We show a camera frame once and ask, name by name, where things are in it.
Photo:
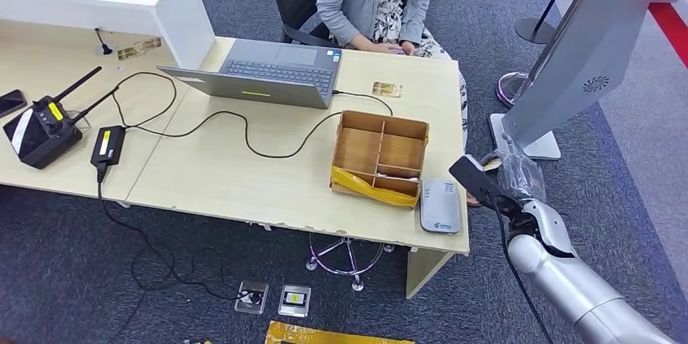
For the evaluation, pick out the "chrome stool base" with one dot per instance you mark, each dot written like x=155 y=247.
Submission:
x=344 y=266

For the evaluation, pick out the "floor socket with yellow label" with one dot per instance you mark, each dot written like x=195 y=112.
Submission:
x=294 y=300

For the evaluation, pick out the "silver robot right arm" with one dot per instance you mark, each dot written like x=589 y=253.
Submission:
x=570 y=282

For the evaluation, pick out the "black power adapter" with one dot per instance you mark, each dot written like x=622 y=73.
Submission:
x=108 y=144

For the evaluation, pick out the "chrome stanchion post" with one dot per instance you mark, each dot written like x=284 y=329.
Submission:
x=508 y=90

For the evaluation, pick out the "white card reader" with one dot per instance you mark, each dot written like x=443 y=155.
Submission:
x=439 y=207

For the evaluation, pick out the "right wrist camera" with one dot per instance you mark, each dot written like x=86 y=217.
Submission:
x=473 y=177

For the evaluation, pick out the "grey laptop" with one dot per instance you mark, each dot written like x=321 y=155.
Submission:
x=279 y=69

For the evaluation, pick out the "black remote controller with antennas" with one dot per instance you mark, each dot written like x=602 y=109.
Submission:
x=42 y=136

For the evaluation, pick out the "yellow tape strip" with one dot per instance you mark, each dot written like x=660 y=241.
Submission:
x=355 y=183

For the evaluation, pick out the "wooden divider box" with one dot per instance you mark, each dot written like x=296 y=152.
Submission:
x=357 y=150

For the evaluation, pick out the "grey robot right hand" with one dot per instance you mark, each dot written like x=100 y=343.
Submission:
x=518 y=177

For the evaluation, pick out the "person's right forearm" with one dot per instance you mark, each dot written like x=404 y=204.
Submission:
x=357 y=40

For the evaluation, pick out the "small black desk antenna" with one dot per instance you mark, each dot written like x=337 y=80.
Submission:
x=105 y=50

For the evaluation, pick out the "clear plastic film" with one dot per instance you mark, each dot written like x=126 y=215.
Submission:
x=527 y=175

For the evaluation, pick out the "box wrapped in yellow tape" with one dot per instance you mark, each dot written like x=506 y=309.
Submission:
x=333 y=336

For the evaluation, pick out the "grey kiosk stand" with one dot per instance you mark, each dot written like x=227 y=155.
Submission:
x=580 y=46

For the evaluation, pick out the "person's right hand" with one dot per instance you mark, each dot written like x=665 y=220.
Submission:
x=387 y=48

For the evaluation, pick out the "black phone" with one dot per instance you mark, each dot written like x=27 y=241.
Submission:
x=11 y=103

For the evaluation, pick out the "hotel room key card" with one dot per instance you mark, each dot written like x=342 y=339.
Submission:
x=398 y=176

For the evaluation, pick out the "person's left hand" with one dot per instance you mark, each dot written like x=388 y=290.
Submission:
x=410 y=48

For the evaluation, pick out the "yellow patterned card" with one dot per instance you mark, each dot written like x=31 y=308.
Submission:
x=149 y=45
x=387 y=89
x=129 y=53

